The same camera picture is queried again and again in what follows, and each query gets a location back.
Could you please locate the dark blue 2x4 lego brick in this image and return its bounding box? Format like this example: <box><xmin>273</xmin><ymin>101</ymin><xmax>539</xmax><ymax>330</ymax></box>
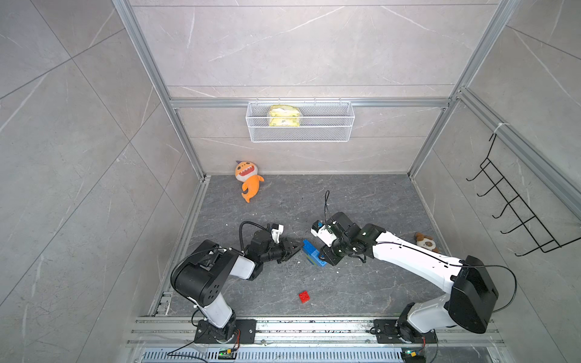
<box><xmin>302</xmin><ymin>239</ymin><xmax>327</xmax><ymax>267</ymax></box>

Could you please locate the red 2x2 lego brick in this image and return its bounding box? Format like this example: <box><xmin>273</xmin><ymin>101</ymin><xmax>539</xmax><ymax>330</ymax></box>
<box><xmin>298</xmin><ymin>291</ymin><xmax>310</xmax><ymax>303</ymax></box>

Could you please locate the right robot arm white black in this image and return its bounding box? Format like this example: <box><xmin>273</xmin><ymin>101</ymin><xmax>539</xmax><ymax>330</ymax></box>
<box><xmin>311</xmin><ymin>213</ymin><xmax>499</xmax><ymax>343</ymax></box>

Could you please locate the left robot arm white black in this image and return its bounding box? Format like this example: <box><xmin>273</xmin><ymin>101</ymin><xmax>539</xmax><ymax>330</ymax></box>
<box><xmin>170</xmin><ymin>228</ymin><xmax>304</xmax><ymax>343</ymax></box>

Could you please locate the brown white plush toy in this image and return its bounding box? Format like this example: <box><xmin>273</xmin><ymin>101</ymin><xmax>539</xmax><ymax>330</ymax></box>
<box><xmin>415</xmin><ymin>232</ymin><xmax>440</xmax><ymax>253</ymax></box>

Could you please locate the orange shark plush toy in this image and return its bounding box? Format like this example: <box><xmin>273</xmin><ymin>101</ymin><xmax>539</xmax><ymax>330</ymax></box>
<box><xmin>235</xmin><ymin>161</ymin><xmax>265</xmax><ymax>203</ymax></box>

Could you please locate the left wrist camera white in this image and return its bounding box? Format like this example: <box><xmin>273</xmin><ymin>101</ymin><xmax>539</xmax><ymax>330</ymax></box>
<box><xmin>269</xmin><ymin>223</ymin><xmax>284</xmax><ymax>244</ymax></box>

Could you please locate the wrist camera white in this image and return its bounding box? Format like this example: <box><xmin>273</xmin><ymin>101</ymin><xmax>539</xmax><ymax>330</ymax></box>
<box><xmin>311</xmin><ymin>220</ymin><xmax>337</xmax><ymax>247</ymax></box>
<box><xmin>269</xmin><ymin>223</ymin><xmax>284</xmax><ymax>244</ymax></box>

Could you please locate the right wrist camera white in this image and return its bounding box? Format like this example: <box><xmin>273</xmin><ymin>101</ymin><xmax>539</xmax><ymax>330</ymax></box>
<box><xmin>311</xmin><ymin>220</ymin><xmax>337</xmax><ymax>247</ymax></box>

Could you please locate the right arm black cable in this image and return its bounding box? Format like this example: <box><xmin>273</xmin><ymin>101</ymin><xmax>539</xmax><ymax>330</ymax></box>
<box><xmin>323</xmin><ymin>190</ymin><xmax>518</xmax><ymax>363</ymax></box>

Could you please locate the white wire mesh basket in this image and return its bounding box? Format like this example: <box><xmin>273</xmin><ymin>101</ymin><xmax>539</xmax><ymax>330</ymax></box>
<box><xmin>245</xmin><ymin>101</ymin><xmax>355</xmax><ymax>143</ymax></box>

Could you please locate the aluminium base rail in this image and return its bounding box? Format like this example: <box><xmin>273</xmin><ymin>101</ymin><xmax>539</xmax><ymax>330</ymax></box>
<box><xmin>124</xmin><ymin>316</ymin><xmax>505</xmax><ymax>349</ymax></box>

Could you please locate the black wire hook rack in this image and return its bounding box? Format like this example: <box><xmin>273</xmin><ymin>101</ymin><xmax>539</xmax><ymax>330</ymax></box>
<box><xmin>466</xmin><ymin>133</ymin><xmax>580</xmax><ymax>257</ymax></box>

